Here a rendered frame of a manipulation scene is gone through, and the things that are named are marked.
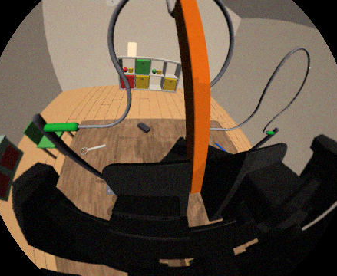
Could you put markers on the orange handle with grey ring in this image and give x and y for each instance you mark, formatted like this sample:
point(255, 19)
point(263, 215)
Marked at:
point(196, 85)

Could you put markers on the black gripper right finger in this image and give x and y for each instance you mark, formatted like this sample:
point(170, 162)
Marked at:
point(225, 171)

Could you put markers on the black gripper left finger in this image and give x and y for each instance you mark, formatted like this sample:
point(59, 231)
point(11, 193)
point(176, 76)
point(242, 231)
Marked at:
point(169, 177)

